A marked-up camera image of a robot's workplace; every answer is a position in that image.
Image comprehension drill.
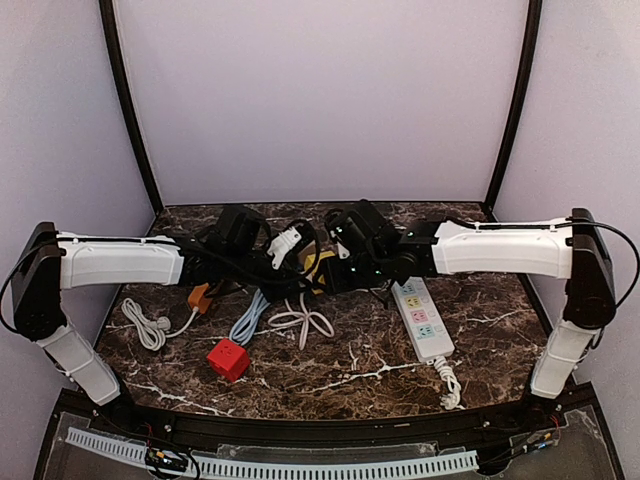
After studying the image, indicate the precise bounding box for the yellow cube socket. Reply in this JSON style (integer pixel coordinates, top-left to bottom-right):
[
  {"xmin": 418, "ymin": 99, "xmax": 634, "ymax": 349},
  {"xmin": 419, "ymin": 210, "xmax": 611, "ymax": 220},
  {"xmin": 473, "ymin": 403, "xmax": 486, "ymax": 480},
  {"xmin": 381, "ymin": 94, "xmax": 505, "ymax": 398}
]
[{"xmin": 304, "ymin": 250, "xmax": 336, "ymax": 285}]

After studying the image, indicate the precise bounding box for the white power strip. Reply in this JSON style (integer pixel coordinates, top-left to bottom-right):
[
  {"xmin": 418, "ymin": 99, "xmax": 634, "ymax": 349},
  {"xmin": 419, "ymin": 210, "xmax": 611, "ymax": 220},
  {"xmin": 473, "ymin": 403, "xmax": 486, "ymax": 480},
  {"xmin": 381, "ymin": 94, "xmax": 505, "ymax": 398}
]
[{"xmin": 391, "ymin": 277, "xmax": 455, "ymax": 363}]

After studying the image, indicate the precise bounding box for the red cube socket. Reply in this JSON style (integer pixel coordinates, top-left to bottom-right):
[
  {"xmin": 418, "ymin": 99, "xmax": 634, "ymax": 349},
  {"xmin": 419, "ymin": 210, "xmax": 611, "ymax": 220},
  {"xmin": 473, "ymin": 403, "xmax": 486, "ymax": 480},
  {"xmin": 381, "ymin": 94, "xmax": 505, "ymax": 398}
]
[{"xmin": 207, "ymin": 338, "xmax": 250, "ymax": 383}]

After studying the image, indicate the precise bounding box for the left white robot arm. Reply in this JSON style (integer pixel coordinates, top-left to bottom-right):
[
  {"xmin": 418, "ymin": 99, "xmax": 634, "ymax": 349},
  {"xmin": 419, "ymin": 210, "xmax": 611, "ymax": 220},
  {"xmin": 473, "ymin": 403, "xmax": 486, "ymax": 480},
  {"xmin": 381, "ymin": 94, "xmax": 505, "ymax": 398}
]
[{"xmin": 1, "ymin": 222, "xmax": 304, "ymax": 406}]

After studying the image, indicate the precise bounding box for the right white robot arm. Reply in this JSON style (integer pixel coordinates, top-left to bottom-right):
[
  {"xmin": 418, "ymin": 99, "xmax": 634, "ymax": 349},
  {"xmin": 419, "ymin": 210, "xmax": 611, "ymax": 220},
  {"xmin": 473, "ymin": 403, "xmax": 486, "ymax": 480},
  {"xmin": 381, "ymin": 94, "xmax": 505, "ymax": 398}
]
[{"xmin": 312, "ymin": 201, "xmax": 628, "ymax": 399}]

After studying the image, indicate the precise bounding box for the orange power strip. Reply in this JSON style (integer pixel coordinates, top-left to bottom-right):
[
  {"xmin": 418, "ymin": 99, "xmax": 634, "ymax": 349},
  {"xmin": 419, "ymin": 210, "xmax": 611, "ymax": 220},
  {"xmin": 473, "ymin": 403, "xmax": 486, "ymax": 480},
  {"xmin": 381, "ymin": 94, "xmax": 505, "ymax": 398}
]
[{"xmin": 187, "ymin": 283, "xmax": 213, "ymax": 314}]

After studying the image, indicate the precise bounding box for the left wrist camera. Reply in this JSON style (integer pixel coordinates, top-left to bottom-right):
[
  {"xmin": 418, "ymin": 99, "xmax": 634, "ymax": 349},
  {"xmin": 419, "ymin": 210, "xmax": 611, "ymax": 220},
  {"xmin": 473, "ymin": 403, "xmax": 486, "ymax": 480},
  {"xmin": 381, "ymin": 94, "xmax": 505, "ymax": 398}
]
[{"xmin": 216, "ymin": 204, "xmax": 266, "ymax": 251}]

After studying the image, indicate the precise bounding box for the light blue cable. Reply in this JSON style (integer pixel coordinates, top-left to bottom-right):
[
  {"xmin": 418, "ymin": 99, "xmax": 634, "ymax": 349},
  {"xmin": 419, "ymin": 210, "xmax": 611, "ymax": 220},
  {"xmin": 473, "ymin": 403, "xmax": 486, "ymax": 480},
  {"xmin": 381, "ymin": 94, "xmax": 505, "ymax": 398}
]
[{"xmin": 228, "ymin": 288, "xmax": 269, "ymax": 349}]

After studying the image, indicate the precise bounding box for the orange strip white cable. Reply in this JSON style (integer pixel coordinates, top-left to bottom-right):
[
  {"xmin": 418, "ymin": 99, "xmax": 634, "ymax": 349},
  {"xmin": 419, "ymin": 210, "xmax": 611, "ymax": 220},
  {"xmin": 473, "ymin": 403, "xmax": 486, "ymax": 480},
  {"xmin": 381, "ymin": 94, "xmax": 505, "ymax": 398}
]
[{"xmin": 120, "ymin": 297, "xmax": 200, "ymax": 352}]

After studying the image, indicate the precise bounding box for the white strip coiled cable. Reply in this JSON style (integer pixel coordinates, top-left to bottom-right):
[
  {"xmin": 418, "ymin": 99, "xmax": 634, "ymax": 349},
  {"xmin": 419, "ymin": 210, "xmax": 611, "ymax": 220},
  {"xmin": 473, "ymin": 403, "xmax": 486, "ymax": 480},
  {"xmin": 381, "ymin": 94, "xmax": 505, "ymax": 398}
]
[{"xmin": 432, "ymin": 355, "xmax": 464, "ymax": 411}]

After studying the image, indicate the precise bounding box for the black front rail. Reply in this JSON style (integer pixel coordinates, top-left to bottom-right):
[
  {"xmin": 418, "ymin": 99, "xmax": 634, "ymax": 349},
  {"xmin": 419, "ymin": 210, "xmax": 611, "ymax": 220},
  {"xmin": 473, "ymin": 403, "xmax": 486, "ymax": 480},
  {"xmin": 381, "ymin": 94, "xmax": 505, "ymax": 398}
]
[{"xmin": 54, "ymin": 386, "xmax": 594, "ymax": 451}]

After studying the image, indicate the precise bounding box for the white slotted cable duct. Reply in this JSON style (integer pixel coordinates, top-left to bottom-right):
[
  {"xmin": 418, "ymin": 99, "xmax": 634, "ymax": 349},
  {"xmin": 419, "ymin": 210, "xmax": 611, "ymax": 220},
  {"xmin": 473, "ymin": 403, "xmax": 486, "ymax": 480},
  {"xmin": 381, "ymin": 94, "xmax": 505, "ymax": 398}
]
[{"xmin": 65, "ymin": 427, "xmax": 478, "ymax": 479}]

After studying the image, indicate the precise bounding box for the left black frame post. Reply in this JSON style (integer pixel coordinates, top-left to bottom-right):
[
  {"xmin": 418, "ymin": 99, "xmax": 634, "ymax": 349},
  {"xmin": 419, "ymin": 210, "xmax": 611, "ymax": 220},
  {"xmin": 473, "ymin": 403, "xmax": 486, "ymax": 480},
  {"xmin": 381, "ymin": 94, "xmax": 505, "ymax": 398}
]
[{"xmin": 98, "ymin": 0, "xmax": 164, "ymax": 216}]

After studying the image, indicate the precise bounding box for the black frame post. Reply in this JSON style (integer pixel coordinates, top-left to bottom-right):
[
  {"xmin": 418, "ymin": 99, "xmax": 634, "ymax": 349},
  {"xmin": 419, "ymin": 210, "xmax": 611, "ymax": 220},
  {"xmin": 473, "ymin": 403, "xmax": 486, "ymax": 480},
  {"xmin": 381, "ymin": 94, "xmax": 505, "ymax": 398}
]
[
  {"xmin": 483, "ymin": 0, "xmax": 543, "ymax": 216},
  {"xmin": 98, "ymin": 0, "xmax": 164, "ymax": 216}
]

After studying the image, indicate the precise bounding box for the right black frame post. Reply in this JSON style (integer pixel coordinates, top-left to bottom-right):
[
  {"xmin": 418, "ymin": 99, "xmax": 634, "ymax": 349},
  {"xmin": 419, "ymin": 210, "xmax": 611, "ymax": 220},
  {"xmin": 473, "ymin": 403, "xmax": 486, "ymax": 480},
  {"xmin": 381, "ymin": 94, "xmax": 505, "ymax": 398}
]
[{"xmin": 483, "ymin": 0, "xmax": 543, "ymax": 216}]

